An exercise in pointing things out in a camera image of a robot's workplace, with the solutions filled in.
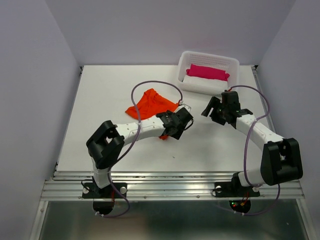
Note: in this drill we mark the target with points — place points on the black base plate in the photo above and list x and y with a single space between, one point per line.
226 189
120 191

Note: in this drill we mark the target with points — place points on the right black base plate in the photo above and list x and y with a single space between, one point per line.
226 189

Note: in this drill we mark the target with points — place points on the pink rolled t shirt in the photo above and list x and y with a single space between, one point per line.
207 72

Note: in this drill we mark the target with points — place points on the white rolled t shirt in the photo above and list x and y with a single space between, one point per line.
215 84

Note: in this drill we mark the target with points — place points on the white plastic basket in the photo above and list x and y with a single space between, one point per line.
230 65

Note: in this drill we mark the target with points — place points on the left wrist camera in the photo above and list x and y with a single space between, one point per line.
183 112

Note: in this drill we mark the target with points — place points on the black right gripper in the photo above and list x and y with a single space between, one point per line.
214 103

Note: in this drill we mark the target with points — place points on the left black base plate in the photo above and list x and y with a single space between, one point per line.
120 191

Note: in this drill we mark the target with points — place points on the orange t shirt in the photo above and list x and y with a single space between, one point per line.
153 103

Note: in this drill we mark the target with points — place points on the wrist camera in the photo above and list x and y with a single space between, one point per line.
183 112
230 100

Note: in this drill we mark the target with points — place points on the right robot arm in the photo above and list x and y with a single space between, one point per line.
281 158

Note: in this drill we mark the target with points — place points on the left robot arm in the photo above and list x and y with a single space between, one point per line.
106 143

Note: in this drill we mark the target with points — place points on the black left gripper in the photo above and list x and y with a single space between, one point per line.
177 136

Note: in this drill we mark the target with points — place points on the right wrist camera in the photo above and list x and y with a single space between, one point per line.
230 100

